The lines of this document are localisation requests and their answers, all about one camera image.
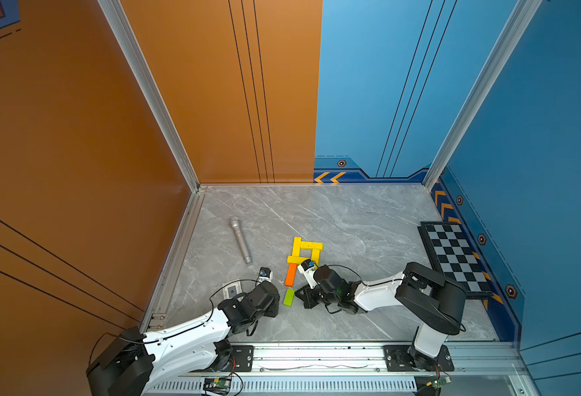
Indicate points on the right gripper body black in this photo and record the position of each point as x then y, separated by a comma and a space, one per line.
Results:
317, 296

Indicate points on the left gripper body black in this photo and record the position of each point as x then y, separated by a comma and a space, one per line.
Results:
272, 310

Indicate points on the yellow block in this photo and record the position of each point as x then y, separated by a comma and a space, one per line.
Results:
305, 245
296, 260
315, 256
296, 248

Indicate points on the orange block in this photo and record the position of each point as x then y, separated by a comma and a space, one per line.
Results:
291, 273

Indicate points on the green block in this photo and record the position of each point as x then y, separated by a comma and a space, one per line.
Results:
289, 297

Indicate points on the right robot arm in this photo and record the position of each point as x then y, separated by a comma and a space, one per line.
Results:
435, 299

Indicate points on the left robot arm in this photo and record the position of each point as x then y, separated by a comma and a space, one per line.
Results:
134, 362

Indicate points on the small printed card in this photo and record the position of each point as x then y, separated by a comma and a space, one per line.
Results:
232, 290

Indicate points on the left circuit board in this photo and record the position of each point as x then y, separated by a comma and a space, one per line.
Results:
217, 386

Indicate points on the circuit board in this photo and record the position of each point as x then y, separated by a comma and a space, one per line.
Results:
217, 386
428, 386

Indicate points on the grey microphone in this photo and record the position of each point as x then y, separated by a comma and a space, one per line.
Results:
235, 225

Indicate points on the black white chessboard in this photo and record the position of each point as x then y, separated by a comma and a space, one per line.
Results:
451, 254

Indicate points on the right circuit board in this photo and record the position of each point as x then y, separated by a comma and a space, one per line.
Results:
428, 386

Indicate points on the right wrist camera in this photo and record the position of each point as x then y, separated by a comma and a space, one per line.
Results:
307, 269

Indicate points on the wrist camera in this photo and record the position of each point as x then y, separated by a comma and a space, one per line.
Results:
307, 269
265, 274

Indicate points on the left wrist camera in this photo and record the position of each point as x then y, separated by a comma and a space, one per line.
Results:
265, 274

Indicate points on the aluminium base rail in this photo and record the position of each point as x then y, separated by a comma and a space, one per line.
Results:
355, 368

